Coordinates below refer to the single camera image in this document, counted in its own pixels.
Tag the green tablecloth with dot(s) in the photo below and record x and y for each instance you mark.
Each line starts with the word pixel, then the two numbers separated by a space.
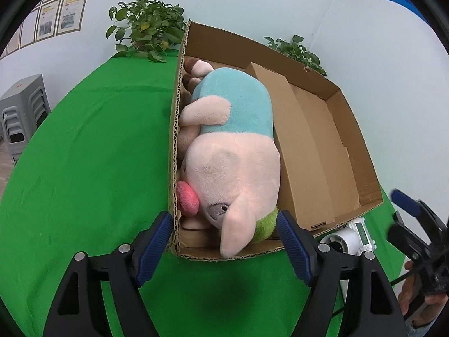
pixel 98 154

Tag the small potted green plant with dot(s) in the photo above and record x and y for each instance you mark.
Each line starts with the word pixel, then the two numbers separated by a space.
pixel 298 51

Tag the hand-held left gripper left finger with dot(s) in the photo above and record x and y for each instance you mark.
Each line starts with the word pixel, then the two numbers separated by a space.
pixel 154 249

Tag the pink pig plush toy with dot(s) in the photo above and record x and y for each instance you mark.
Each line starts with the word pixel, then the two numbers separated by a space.
pixel 231 158

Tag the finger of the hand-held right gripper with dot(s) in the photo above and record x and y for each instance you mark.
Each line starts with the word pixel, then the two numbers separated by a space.
pixel 400 233
pixel 403 200

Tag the white hair dryer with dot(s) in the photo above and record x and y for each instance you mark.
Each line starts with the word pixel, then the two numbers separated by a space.
pixel 342 240

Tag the brown cardboard box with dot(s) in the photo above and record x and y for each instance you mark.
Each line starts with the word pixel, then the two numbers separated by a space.
pixel 315 140

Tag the large potted green plant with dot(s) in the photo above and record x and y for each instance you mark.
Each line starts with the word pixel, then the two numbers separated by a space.
pixel 151 24

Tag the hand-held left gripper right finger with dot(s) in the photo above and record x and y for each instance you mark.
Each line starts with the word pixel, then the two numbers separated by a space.
pixel 294 249

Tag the brown plush toy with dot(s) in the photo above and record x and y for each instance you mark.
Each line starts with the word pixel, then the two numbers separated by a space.
pixel 191 65

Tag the row of framed wall posters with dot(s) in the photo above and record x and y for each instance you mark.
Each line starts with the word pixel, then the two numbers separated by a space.
pixel 66 10

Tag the white box with green print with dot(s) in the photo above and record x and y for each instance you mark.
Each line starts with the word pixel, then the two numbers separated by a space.
pixel 363 233

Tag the grey stacked plastic stools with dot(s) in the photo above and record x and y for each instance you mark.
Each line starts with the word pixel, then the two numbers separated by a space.
pixel 21 112

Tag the person's right hand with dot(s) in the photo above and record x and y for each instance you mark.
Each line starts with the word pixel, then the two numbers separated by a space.
pixel 408 296

